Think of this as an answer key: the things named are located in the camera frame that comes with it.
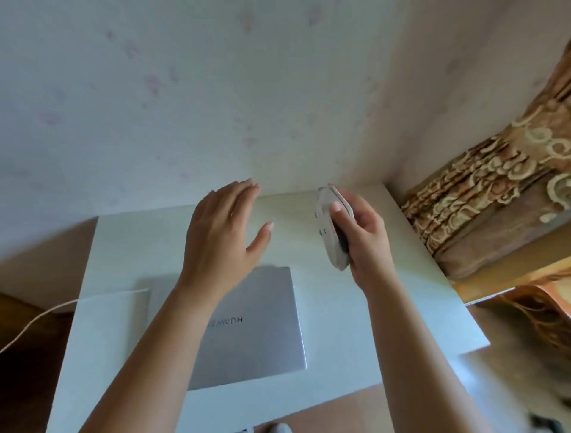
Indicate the person's left hand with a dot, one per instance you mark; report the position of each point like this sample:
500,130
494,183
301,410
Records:
218,241

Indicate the person's right hand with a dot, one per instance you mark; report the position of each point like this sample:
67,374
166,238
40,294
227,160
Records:
368,245

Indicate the white mouse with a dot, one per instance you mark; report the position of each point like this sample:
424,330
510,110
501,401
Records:
325,227

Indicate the silver laptop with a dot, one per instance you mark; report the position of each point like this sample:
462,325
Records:
267,339

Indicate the person's left forearm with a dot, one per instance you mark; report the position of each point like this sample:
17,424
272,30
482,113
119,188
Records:
156,370

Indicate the person's right forearm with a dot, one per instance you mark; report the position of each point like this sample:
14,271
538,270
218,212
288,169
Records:
424,370

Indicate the white desk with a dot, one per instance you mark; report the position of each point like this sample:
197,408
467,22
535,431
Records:
116,250

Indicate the brown patterned curtain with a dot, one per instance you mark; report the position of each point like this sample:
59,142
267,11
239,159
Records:
499,200

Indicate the black object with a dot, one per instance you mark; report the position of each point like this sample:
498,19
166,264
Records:
548,424

